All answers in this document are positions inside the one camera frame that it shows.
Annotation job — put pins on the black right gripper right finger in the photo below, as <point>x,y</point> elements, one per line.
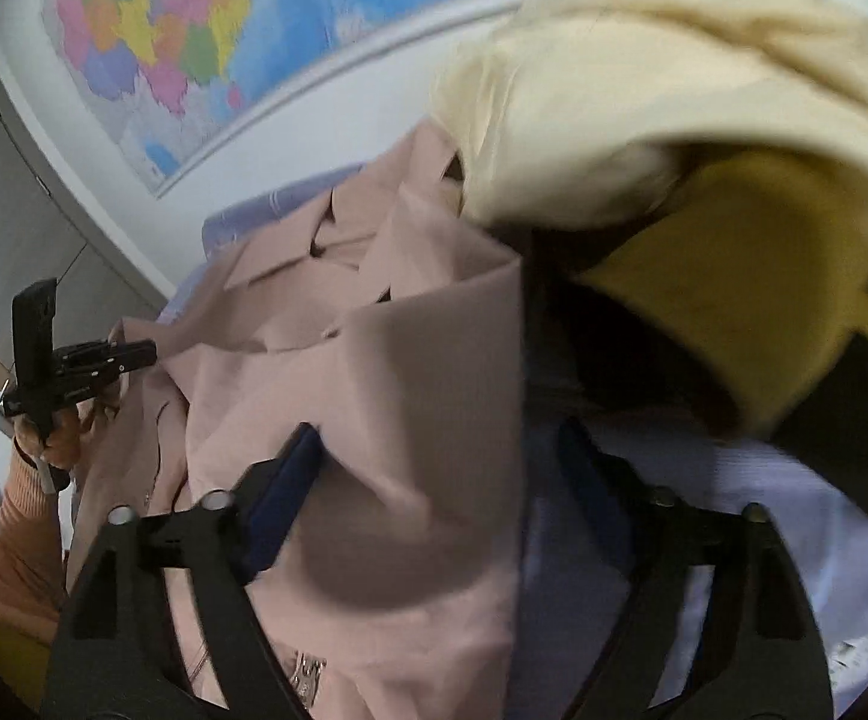
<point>759,654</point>

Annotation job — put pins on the olive green garment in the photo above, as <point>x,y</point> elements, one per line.
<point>758,278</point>

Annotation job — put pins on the orange-sleeved left forearm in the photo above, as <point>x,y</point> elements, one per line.
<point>31,564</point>

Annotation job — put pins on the black garment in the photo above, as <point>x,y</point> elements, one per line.
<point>589,351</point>

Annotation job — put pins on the person's left hand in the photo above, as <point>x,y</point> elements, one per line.
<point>72,429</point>

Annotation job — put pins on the colourful wall map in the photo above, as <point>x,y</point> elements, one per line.
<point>163,77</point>

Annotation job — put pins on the cream yellow garment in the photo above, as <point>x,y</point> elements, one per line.
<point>571,101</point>

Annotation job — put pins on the purple plaid bed sheet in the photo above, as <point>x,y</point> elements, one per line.
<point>406,336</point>

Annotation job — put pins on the pink zip jacket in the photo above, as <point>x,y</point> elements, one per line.
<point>378,315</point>

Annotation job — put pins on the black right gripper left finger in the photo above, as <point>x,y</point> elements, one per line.
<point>160,624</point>

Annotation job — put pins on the white sheet label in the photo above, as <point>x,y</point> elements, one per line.
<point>848,663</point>

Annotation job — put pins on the grey wardrobe door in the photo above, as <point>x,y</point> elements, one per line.
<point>45,233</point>

